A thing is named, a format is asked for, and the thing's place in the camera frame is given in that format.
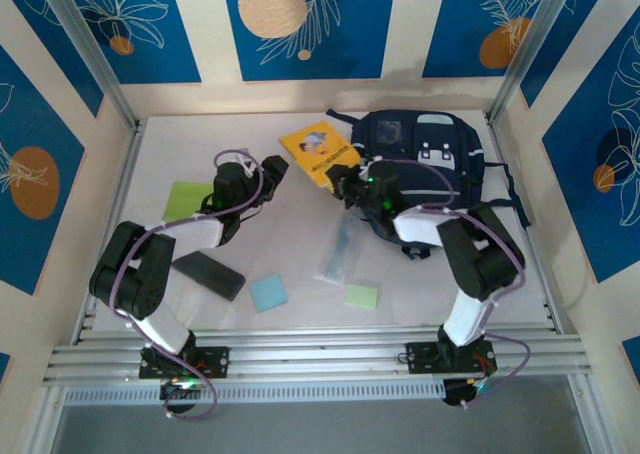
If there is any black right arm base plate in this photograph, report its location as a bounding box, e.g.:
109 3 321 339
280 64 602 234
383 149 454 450
405 341 499 375

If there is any aluminium mounting rail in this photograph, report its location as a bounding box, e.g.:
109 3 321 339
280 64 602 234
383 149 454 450
42 323 594 388

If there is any black controller board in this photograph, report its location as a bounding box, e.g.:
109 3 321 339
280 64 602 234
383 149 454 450
442 376 489 409
159 378 211 410

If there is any green sticky note pad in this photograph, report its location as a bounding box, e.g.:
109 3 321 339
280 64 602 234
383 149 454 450
344 283 380 311

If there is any blue sticky note pad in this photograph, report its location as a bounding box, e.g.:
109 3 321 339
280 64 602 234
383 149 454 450
248 272 290 315

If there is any black pencil case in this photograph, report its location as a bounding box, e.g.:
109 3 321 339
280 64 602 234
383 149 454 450
171 251 247 303

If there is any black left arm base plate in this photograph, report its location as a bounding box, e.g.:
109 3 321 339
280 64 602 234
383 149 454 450
138 346 231 380

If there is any yellow picture book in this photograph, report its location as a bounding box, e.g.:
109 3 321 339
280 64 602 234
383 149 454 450
278 120 362 193

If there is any clear plastic pen bag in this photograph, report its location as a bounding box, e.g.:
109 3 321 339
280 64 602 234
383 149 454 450
313 213 364 288

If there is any green notebook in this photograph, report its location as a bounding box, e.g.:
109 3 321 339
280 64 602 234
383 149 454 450
163 181 216 221

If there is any grey slotted cable duct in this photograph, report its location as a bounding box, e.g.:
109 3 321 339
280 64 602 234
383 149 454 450
64 379 446 406

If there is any navy blue backpack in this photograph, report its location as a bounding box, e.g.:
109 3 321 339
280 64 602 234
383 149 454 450
325 108 531 261

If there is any aluminium frame post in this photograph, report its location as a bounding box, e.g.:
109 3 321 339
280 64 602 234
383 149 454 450
37 0 141 130
487 0 614 125

